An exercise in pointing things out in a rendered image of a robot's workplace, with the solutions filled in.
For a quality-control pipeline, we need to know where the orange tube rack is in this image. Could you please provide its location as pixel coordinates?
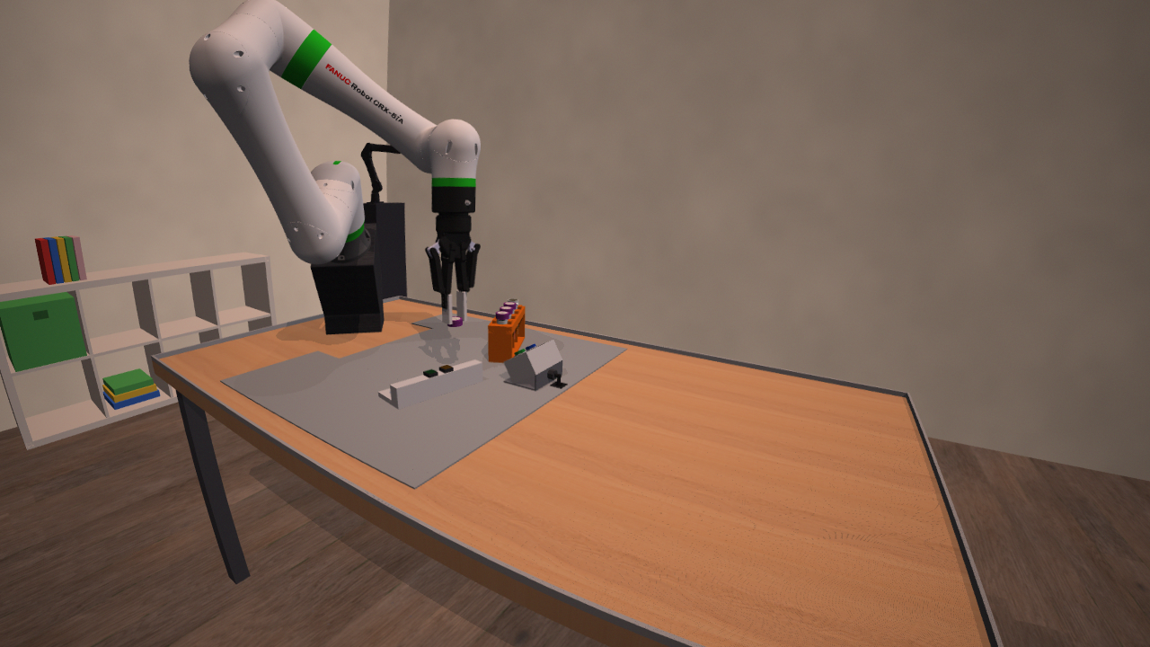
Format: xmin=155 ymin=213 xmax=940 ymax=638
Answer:
xmin=488 ymin=305 xmax=526 ymax=363

